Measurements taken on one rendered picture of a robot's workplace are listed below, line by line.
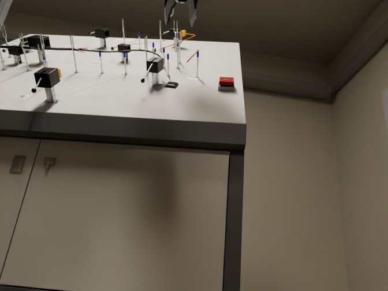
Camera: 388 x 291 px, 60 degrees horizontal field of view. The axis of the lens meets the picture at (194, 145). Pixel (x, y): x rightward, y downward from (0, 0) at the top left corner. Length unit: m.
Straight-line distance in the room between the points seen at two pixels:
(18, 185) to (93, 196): 0.22
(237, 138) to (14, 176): 0.63
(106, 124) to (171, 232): 0.35
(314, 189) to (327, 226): 0.33
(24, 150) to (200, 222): 0.55
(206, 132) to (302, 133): 2.50
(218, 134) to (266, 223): 2.10
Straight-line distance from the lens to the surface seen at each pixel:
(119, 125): 0.97
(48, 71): 1.11
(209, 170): 0.93
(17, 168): 1.08
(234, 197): 0.91
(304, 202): 3.15
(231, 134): 0.93
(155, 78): 1.23
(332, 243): 3.19
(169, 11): 1.22
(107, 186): 0.96
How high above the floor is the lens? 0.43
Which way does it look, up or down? 23 degrees up
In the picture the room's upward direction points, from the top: 6 degrees clockwise
